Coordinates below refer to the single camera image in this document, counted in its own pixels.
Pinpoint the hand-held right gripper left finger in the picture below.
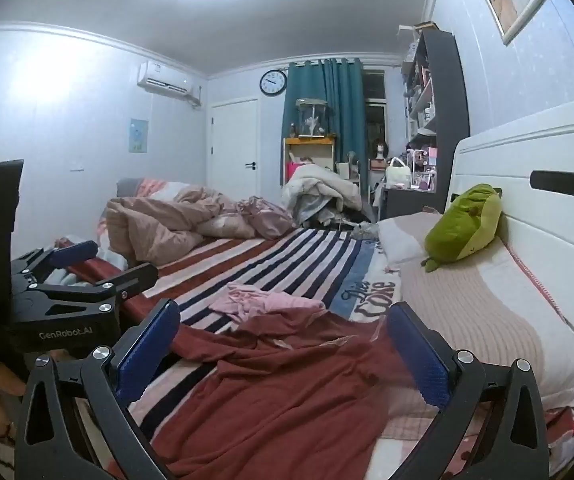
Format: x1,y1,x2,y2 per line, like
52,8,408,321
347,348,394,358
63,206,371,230
14,298,182,480

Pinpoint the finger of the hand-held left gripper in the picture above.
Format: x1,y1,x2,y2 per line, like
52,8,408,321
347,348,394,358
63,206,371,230
28,262,160,315
12,240,99,286

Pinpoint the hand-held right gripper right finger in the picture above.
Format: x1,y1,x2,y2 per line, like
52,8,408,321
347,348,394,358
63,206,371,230
386,301,550,480

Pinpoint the red garment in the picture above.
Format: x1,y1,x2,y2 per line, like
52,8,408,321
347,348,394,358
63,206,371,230
152,305,442,480

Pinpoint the cream clothes pile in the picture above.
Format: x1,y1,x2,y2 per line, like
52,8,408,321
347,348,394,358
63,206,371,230
281,164,365,226

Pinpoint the beige pink pillow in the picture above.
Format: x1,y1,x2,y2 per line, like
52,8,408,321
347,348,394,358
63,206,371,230
399,240,574,411

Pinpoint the white fluffy pillow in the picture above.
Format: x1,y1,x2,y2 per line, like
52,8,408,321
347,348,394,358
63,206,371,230
377,211,445,267

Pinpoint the pink garment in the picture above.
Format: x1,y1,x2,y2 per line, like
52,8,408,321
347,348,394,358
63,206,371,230
210,283,326,324

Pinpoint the green plush toy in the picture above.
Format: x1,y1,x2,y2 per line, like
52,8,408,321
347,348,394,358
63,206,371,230
421,183,504,273

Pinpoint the dark desk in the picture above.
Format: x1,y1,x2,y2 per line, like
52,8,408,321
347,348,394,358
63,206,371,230
384,185,448,222

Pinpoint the striped bedsheet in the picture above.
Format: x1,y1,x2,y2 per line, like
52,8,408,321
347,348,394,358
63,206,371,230
57,225,574,480

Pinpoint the pink printed sheet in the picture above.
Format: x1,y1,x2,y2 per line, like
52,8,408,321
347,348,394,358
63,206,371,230
537,390,574,466

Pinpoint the white door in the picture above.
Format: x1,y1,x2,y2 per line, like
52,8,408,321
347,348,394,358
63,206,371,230
210,99,259,188

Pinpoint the white bag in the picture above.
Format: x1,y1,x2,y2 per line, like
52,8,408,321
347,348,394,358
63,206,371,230
386,157,412,189

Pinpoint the white headboard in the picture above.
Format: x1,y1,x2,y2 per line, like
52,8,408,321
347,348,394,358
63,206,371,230
444,105,574,381

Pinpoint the white air conditioner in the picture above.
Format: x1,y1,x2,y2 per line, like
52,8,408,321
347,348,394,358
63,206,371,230
137,61,202,107

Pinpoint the mannequin head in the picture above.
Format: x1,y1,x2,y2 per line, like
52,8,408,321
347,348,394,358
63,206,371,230
369,140,390,171

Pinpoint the yellow wooden shelf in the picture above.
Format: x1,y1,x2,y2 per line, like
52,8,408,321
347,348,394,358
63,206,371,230
283,136,338,186

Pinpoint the dark bookshelf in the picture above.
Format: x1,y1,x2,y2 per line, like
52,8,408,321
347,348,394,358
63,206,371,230
402,27,470,206

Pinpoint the glass display case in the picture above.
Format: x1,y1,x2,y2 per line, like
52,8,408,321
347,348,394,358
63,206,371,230
295,98,328,139

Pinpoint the window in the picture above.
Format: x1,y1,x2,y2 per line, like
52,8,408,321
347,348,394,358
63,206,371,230
362,70,388,161

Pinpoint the teal curtain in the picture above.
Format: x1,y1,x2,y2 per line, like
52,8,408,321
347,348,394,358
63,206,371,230
281,58,368,201

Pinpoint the cardboard box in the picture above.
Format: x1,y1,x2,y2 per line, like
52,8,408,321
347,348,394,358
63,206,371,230
398,21,440,37

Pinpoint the pale blue wall poster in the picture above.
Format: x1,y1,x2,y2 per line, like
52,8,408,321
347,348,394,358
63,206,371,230
128,118,149,153

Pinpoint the black wall clock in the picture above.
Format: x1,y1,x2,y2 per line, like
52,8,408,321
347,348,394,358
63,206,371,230
259,69,288,97

